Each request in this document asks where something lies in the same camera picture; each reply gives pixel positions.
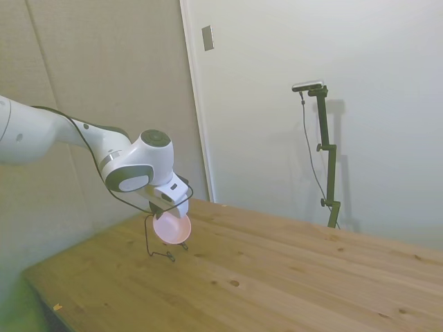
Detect black wire dish rack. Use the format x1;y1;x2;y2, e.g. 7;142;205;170
143;213;190;263

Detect white door frame trim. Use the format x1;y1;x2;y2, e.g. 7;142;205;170
179;0;216;203

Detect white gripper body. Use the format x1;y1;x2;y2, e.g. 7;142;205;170
137;172;192;219

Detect grey camera on stand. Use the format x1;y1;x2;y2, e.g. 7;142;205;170
291;80;325;93

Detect grey wall switch plate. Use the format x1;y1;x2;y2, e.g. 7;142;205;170
201;25;216;52

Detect dark green camera stand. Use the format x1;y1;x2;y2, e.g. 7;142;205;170
307;86;342;229

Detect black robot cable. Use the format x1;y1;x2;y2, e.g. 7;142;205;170
29;105;194;212

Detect pink plastic bowl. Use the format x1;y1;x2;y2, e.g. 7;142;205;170
152;211;192;243

